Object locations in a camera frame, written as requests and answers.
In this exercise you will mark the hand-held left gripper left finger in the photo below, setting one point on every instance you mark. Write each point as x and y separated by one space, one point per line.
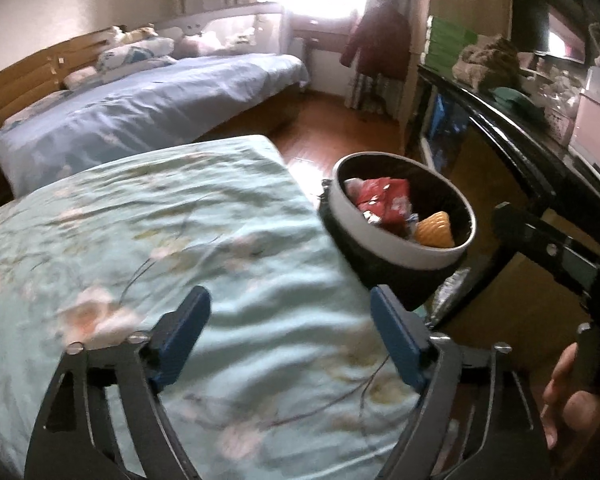
182 340

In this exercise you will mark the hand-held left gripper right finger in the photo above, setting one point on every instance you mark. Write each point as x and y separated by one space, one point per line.
395 340

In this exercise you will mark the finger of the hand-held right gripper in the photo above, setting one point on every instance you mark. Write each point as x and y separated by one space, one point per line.
535 237

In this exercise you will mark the white round bin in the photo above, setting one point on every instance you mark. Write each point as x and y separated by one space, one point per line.
380 255

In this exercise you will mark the orange foam fruit net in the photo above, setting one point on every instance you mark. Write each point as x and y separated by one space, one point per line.
435 232

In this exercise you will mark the red snack packet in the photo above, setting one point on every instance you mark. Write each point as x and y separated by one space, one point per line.
385 200

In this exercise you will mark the red and white wrapper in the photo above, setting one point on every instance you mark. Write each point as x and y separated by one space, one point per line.
352 187

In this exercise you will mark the person's right hand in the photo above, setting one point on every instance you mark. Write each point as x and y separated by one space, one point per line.
570 415

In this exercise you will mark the silver plastic bag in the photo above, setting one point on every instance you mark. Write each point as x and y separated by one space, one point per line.
450 290

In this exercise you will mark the black glossy stand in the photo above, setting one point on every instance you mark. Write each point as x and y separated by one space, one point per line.
505 130

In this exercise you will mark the pink storage box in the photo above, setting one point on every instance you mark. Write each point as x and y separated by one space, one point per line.
595 125

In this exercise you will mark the teal cloth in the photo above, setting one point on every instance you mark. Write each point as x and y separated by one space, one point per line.
517 102

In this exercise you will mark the brown fuzzy cloth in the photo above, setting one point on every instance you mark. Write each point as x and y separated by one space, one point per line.
490 62

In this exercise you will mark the stack of green boxes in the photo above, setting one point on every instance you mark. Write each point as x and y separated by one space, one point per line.
445 42

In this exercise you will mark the bed with blue sheet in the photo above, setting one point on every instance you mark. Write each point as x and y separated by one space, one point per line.
145 105

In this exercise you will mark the dark hanging coat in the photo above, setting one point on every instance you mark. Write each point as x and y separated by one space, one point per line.
380 40

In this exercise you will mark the small pale pillow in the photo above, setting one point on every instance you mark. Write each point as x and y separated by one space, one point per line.
80 77

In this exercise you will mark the white blue patterned pillow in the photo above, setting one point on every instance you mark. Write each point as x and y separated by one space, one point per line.
135 52

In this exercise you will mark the wooden headboard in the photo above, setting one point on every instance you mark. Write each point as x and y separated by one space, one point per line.
25 80

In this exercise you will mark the beige plush toy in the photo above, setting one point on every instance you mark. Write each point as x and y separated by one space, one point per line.
140 34

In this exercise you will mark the grey bed guard rail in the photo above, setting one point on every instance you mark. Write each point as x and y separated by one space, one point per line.
220 10

